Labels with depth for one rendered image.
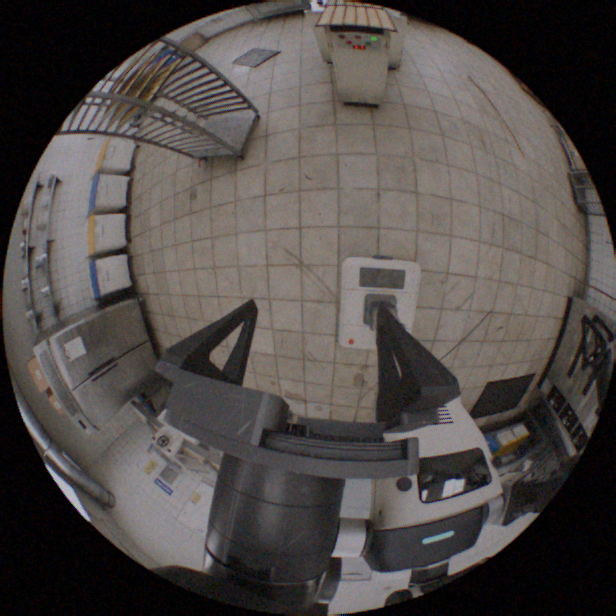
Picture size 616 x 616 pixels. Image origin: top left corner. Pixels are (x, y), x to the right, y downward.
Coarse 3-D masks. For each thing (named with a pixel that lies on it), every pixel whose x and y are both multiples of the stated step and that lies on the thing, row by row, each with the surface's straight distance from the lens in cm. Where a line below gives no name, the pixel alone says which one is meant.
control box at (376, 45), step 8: (336, 32) 137; (344, 32) 137; (352, 32) 138; (336, 40) 138; (344, 40) 138; (352, 40) 138; (360, 40) 138; (368, 40) 137; (376, 40) 137; (352, 48) 141; (360, 48) 141; (368, 48) 141; (376, 48) 140
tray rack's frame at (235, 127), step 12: (168, 96) 208; (216, 120) 219; (228, 120) 207; (240, 120) 196; (252, 120) 187; (60, 132) 178; (72, 132) 178; (84, 132) 177; (96, 132) 178; (108, 132) 180; (192, 132) 220; (216, 132) 208; (228, 132) 196; (240, 132) 186; (156, 144) 194; (240, 144) 178; (192, 156) 217; (204, 156) 203; (216, 156) 194
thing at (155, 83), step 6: (180, 60) 149; (168, 66) 158; (174, 66) 145; (162, 72) 157; (168, 72) 142; (156, 78) 158; (162, 78) 146; (150, 84) 164; (156, 84) 143; (144, 90) 163; (150, 90) 147; (156, 90) 135; (144, 96) 148; (150, 96) 133; (132, 108) 160; (138, 108) 143; (126, 114) 170
